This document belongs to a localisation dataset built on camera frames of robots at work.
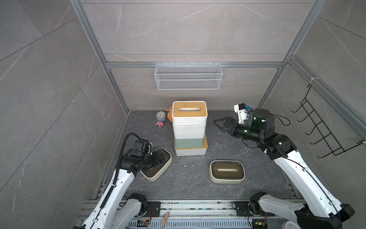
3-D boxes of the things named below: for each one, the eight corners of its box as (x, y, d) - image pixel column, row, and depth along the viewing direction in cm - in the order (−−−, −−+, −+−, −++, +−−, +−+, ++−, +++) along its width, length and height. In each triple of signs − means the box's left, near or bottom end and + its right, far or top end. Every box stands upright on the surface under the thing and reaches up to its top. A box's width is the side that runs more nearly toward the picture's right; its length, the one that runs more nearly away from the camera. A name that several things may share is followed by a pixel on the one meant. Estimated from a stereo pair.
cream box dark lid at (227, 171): (210, 183, 84) (211, 179, 78) (208, 164, 91) (209, 160, 86) (243, 183, 84) (247, 179, 78) (238, 164, 91) (242, 160, 86)
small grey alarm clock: (156, 122, 113) (155, 118, 109) (157, 114, 118) (156, 110, 115) (165, 122, 113) (165, 118, 110) (166, 114, 118) (166, 110, 115)
